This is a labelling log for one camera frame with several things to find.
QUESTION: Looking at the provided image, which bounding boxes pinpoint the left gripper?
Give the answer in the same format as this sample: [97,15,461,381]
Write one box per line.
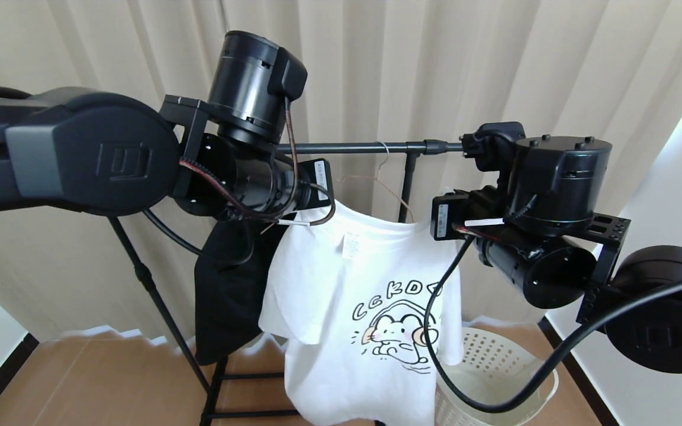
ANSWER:
[292,158,336,214]

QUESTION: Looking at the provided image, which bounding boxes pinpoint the white laundry basket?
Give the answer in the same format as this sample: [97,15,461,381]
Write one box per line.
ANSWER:
[435,327,559,426]

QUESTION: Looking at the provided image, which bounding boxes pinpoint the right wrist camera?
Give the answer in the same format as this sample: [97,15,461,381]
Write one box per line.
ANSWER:
[461,122,526,173]

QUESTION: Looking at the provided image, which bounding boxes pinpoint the black clothes rack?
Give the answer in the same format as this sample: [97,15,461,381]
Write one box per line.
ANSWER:
[107,140,466,426]

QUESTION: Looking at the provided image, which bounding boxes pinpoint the beige curtain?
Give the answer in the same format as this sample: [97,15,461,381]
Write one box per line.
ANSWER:
[0,0,682,344]

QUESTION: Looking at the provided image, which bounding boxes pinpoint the black shorts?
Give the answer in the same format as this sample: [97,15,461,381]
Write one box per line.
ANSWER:
[194,218,289,366]

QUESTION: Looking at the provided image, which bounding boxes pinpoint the black cable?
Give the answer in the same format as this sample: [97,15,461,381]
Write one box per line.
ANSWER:
[424,234,682,414]
[143,207,256,267]

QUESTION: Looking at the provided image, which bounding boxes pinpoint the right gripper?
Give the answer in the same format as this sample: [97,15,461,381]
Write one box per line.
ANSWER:
[432,187,512,242]

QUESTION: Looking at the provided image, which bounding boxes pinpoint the pink clothes hanger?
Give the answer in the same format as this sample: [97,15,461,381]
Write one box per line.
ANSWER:
[332,142,416,224]

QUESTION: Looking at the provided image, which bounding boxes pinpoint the white garment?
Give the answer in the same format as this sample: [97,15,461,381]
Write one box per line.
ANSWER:
[258,200,466,426]

